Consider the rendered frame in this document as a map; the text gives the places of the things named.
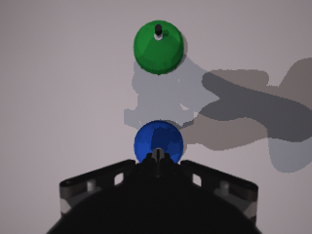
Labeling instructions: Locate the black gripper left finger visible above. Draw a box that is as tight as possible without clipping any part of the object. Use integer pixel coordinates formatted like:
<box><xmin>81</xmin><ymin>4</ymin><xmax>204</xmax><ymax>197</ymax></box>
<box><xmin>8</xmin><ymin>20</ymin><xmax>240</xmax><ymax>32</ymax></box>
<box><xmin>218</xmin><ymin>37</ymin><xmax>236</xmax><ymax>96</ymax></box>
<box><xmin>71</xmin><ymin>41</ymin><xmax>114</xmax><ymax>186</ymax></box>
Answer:
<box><xmin>59</xmin><ymin>149</ymin><xmax>158</xmax><ymax>216</ymax></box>

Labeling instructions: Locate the blue bell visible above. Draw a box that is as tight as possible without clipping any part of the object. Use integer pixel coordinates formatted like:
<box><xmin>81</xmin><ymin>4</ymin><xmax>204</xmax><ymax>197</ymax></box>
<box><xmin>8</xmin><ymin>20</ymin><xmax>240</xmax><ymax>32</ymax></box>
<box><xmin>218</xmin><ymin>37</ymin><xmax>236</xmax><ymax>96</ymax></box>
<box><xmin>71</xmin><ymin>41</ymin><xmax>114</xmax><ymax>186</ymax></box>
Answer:
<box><xmin>134</xmin><ymin>121</ymin><xmax>183</xmax><ymax>163</ymax></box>

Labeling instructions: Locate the green service bell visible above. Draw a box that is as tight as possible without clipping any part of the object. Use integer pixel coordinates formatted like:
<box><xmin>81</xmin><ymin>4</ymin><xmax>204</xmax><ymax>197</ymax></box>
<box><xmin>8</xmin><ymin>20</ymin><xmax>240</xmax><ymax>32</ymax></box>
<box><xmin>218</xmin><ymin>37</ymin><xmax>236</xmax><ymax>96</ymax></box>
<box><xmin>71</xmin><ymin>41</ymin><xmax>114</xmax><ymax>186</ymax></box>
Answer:
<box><xmin>134</xmin><ymin>20</ymin><xmax>184</xmax><ymax>76</ymax></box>

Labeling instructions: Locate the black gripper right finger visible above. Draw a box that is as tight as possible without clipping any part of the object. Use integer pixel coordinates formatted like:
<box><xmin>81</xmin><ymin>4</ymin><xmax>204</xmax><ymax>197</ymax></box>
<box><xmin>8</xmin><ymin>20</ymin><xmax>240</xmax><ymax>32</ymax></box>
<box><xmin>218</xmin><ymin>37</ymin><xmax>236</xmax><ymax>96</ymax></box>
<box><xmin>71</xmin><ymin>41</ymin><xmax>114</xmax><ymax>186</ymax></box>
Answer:
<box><xmin>158</xmin><ymin>149</ymin><xmax>258</xmax><ymax>225</ymax></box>

